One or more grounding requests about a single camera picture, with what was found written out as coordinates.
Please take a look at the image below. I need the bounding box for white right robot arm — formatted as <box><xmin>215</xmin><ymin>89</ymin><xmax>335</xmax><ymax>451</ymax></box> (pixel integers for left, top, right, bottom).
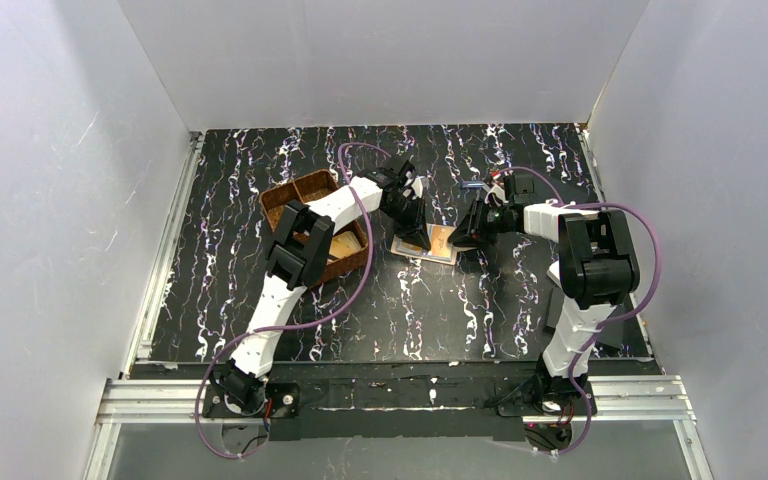
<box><xmin>449</xmin><ymin>167</ymin><xmax>640</xmax><ymax>400</ymax></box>

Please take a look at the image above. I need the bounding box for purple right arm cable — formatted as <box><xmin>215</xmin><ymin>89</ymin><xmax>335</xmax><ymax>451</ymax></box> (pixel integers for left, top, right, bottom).
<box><xmin>489</xmin><ymin>165</ymin><xmax>664</xmax><ymax>456</ymax></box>

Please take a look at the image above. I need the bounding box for black flat box near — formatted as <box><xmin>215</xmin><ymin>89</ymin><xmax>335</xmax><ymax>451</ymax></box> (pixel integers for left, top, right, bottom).
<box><xmin>543</xmin><ymin>286</ymin><xmax>624</xmax><ymax>351</ymax></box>

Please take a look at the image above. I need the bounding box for yellow VIP card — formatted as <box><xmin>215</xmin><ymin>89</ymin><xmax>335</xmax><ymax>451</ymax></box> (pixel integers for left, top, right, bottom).
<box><xmin>328</xmin><ymin>231</ymin><xmax>364</xmax><ymax>262</ymax></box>

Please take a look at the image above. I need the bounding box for orange card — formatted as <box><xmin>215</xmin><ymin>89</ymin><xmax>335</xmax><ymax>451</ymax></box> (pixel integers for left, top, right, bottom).
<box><xmin>428</xmin><ymin>224</ymin><xmax>455</xmax><ymax>258</ymax></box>

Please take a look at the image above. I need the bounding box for aluminium frame rail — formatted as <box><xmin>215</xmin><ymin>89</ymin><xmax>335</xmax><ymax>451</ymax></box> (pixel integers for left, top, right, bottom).
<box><xmin>84</xmin><ymin>375</ymin><xmax>712</xmax><ymax>479</ymax></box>

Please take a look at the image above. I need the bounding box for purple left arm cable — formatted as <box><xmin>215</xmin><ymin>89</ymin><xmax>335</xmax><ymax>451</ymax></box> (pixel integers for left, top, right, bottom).
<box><xmin>195</xmin><ymin>142</ymin><xmax>412</xmax><ymax>461</ymax></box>

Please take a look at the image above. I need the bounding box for brown woven basket card holder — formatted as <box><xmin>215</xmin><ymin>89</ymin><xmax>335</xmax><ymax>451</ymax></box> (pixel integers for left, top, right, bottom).
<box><xmin>260</xmin><ymin>169</ymin><xmax>369</xmax><ymax>288</ymax></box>

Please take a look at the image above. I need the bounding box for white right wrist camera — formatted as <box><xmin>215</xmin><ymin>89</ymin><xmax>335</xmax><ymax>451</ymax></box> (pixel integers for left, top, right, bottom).
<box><xmin>484</xmin><ymin>182</ymin><xmax>507</xmax><ymax>206</ymax></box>

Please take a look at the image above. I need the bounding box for white small box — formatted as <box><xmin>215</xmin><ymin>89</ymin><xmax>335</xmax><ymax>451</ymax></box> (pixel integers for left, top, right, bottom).
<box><xmin>547</xmin><ymin>261</ymin><xmax>562</xmax><ymax>287</ymax></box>

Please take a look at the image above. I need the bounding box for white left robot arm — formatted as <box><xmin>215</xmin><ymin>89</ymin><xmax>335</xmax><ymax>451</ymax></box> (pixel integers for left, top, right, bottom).
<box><xmin>210</xmin><ymin>159</ymin><xmax>431</xmax><ymax>412</ymax></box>

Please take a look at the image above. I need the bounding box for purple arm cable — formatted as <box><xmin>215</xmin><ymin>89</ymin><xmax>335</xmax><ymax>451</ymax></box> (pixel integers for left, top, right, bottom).
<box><xmin>489</xmin><ymin>165</ymin><xmax>664</xmax><ymax>456</ymax></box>
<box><xmin>195</xmin><ymin>142</ymin><xmax>412</xmax><ymax>461</ymax></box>

